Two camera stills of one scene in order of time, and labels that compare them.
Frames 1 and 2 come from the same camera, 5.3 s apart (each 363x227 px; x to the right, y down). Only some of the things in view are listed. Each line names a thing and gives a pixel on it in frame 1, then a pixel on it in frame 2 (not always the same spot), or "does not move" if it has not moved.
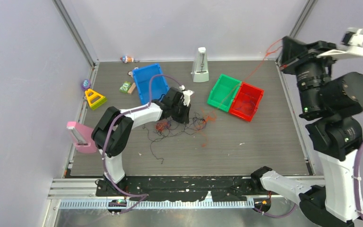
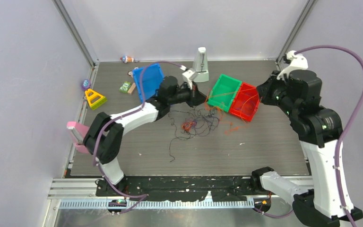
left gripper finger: (184, 115) → (197, 98)
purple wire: (242, 103) → (204, 123)
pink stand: (82, 135) does not move
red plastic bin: (246, 101) does not move
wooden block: (131, 88) does not move
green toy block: (125, 87) does not move
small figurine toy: (126, 59) does not move
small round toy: (130, 73) does not move
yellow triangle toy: (95, 100) does not move
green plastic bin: (224, 92) does not move
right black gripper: (292, 56) → (266, 88)
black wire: (166, 127) → (194, 122)
